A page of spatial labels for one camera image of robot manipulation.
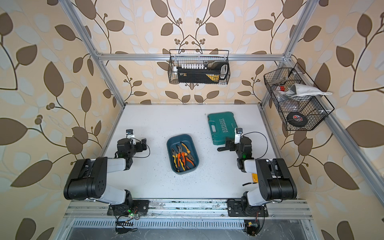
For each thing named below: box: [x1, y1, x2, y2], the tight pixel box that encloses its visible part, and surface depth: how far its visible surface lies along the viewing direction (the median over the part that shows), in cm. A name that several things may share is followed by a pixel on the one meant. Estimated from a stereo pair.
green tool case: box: [207, 111, 238, 146], surface depth 104 cm
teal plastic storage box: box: [166, 134, 199, 175], surface depth 93 cm
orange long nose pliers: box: [186, 153, 195, 167], surface depth 92 cm
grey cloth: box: [278, 83, 333, 98], surface depth 63 cm
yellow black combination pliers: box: [172, 153, 182, 168], surface depth 92 cm
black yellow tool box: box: [177, 61, 230, 83], surface depth 86 cm
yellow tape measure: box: [252, 173, 259, 183], surface depth 84 cm
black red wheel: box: [286, 112, 309, 128], surface depth 73 cm
